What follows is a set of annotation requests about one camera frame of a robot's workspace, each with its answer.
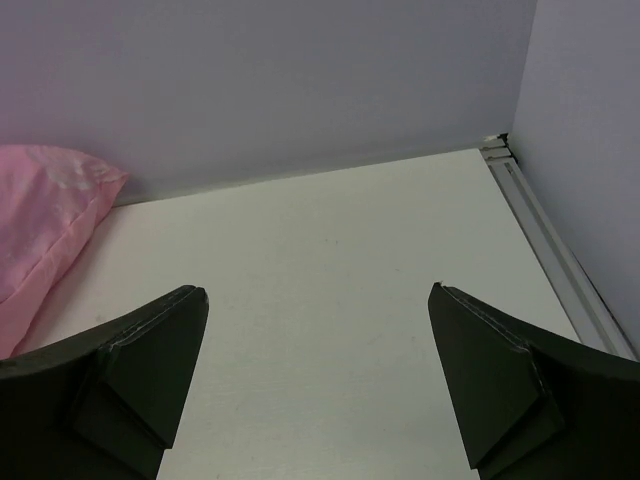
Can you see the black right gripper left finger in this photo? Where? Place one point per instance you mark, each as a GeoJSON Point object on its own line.
{"type": "Point", "coordinates": [105, 403]}

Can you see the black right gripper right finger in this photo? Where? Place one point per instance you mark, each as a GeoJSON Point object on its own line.
{"type": "Point", "coordinates": [531, 404]}

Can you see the pink pillowcase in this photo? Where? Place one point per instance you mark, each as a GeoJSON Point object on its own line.
{"type": "Point", "coordinates": [52, 199]}

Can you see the aluminium right side rail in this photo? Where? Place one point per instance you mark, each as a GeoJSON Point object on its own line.
{"type": "Point", "coordinates": [588, 314]}

